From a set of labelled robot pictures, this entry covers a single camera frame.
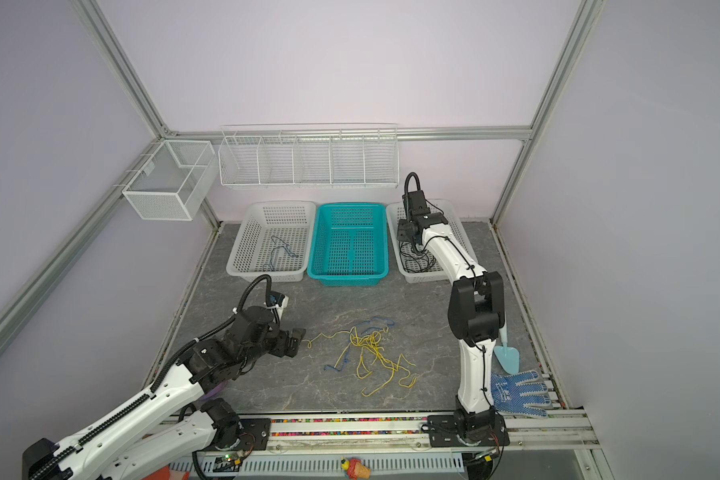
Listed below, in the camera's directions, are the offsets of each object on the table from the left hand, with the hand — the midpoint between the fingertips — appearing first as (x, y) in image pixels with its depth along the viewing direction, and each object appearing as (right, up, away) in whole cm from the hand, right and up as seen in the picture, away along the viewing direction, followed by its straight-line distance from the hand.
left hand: (288, 330), depth 78 cm
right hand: (+35, +27, +18) cm, 48 cm away
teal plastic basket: (+14, +23, +34) cm, 44 cm away
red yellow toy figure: (+18, -28, -11) cm, 36 cm away
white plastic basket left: (-10, +33, +41) cm, 54 cm away
